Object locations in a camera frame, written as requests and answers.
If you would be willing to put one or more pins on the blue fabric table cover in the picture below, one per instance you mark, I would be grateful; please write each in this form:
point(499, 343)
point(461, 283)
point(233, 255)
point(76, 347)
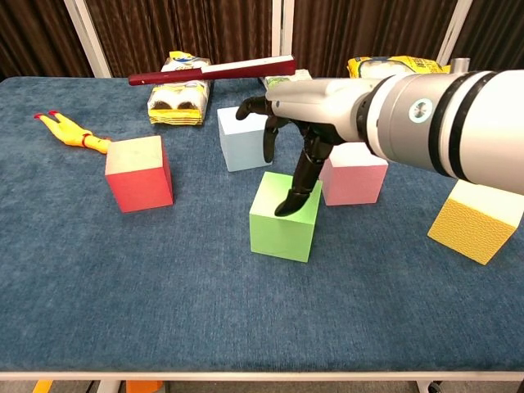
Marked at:
point(163, 307)

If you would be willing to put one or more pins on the yellow rubber chicken toy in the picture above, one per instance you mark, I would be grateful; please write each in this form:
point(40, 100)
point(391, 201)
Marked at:
point(67, 133)

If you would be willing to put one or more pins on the black caster wheel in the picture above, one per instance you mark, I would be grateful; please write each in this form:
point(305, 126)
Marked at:
point(435, 388)

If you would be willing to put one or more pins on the yellow foam cube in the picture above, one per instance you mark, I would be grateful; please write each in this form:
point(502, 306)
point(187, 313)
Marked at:
point(466, 229)

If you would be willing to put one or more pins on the white green snack bag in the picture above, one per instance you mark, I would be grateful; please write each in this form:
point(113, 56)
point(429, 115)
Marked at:
point(286, 78)

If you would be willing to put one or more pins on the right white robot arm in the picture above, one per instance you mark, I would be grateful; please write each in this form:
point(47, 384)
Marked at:
point(471, 123)

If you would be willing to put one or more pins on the dark red flat box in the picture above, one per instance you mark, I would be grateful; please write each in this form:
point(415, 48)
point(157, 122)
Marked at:
point(213, 73)

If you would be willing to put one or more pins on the yellow white cookie pack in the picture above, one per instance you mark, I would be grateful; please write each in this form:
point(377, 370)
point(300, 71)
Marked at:
point(180, 104)

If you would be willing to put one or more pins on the green foam cube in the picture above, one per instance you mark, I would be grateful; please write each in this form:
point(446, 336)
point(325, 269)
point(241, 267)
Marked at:
point(278, 237)

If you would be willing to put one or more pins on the large yellow snack bag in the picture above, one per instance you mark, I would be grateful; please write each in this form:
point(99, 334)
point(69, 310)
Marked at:
point(389, 65)

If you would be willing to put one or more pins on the light blue foam cube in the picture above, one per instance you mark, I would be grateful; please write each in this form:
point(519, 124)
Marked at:
point(241, 147)

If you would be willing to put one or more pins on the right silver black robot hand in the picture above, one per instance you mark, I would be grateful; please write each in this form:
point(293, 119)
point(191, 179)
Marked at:
point(319, 102)

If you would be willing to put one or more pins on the red foam cube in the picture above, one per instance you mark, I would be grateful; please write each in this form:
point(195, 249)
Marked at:
point(139, 188)

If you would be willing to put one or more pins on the white partition frame post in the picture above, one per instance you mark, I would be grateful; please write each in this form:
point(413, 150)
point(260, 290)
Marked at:
point(453, 32)
point(282, 24)
point(88, 41)

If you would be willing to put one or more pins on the dark brown curtain panel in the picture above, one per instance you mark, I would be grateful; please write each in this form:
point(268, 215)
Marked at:
point(495, 32)
point(32, 37)
point(368, 28)
point(163, 28)

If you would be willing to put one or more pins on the white table frame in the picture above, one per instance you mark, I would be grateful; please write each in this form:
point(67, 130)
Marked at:
point(245, 376)

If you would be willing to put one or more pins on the orange object under table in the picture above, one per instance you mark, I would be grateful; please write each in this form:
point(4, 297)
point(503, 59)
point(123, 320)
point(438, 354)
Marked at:
point(143, 387)

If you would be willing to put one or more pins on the pink foam cube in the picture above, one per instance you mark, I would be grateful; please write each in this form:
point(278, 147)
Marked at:
point(352, 184)

